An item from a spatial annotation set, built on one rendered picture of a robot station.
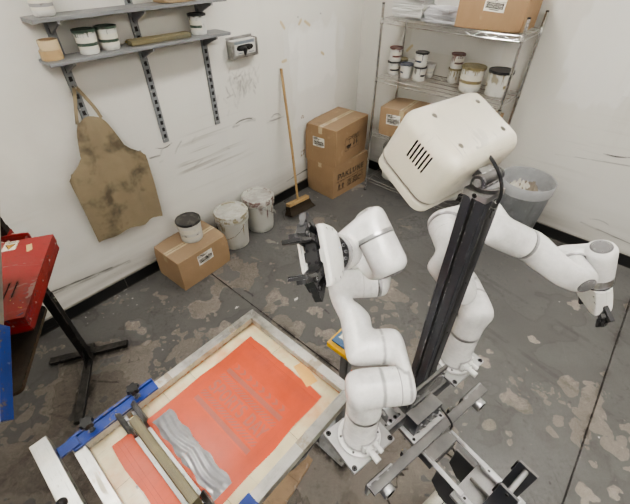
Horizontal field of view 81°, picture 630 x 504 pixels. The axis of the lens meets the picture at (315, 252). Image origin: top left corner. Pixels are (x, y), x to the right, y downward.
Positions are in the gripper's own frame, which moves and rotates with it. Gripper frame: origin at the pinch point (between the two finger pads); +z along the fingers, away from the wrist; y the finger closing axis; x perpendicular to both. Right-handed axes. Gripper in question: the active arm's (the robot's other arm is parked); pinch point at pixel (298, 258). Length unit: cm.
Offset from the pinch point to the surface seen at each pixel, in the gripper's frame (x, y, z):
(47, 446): 107, 44, -32
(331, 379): 28, 46, -83
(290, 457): 37, 62, -58
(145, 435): 78, 46, -42
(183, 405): 78, 45, -62
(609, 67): -159, -103, -288
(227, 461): 58, 61, -54
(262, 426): 50, 55, -65
